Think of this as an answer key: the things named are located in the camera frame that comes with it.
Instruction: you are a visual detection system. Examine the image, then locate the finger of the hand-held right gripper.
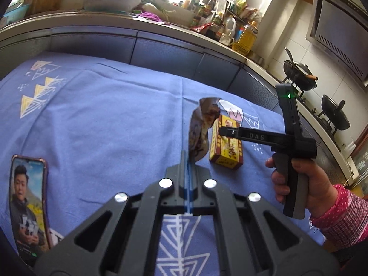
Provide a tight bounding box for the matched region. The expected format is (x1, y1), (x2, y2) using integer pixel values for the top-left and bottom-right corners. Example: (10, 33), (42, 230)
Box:
(218, 126), (277, 143)

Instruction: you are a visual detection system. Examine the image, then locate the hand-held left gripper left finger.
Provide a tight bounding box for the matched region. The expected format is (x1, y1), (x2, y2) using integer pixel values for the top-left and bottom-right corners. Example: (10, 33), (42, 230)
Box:
(34, 149), (190, 276)

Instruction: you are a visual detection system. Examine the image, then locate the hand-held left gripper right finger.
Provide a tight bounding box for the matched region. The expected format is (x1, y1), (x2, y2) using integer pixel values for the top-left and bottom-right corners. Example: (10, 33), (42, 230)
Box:
(188, 161), (340, 276)

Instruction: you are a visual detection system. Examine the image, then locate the yellow cardboard box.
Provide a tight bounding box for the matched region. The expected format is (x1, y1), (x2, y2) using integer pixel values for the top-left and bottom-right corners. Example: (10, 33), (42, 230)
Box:
(209, 114), (244, 170)

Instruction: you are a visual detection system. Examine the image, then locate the silver wrapper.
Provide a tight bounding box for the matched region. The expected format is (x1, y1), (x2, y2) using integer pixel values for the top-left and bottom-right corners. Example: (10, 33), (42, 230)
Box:
(188, 96), (222, 164)

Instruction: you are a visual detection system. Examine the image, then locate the person's right forearm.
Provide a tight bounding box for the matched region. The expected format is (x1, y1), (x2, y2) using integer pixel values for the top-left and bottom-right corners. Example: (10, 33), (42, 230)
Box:
(309, 184), (368, 249)

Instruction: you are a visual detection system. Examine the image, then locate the person's right hand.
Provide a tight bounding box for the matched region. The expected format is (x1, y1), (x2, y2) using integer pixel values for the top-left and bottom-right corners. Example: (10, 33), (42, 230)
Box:
(265, 157), (338, 219)

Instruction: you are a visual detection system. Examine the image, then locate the gas stove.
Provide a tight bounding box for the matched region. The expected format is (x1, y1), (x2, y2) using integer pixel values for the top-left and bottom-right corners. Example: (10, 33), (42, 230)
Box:
(273, 75), (345, 150)

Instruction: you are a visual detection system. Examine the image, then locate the black pot with lid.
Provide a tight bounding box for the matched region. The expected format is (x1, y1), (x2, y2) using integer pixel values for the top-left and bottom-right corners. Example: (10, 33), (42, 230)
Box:
(320, 93), (351, 131)

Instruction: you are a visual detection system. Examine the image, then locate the black wok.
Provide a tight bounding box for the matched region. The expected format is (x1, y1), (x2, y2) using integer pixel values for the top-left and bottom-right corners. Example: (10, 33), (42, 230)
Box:
(283, 47), (318, 91)

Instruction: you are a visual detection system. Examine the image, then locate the blue printed tablecloth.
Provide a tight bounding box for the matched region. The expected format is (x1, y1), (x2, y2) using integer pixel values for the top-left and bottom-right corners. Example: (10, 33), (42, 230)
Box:
(0, 51), (328, 276)

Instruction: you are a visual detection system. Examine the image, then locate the yellow cooking oil bottle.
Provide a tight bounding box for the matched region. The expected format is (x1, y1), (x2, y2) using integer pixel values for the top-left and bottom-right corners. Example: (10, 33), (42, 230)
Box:
(231, 20), (259, 56)

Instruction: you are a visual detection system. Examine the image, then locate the white plastic jug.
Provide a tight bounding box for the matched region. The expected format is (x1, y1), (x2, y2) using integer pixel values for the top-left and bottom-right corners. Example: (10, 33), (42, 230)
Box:
(220, 16), (238, 46)

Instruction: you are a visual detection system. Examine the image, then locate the steel range hood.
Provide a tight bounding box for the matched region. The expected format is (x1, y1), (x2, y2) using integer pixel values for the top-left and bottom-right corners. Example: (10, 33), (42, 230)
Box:
(305, 0), (368, 88)

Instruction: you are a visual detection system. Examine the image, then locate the cluster of condiment bottles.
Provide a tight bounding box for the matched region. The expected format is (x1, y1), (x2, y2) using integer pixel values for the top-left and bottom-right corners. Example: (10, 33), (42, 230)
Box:
(180, 0), (259, 43)

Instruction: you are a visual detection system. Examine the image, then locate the smartphone in pink case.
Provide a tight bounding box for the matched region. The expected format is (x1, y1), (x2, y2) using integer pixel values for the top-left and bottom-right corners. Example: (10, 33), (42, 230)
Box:
(9, 155), (54, 268)

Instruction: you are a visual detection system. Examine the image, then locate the purple knitted cloth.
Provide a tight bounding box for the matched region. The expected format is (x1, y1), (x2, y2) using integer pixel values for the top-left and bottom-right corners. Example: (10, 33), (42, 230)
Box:
(135, 10), (161, 22)

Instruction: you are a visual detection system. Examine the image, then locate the white patterned bowl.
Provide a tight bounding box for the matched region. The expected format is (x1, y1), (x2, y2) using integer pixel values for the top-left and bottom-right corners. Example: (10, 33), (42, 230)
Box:
(79, 0), (148, 12)

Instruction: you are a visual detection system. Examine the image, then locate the teal plastic basin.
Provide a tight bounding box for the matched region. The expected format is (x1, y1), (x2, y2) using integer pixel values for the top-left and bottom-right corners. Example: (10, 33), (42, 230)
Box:
(3, 3), (31, 25)

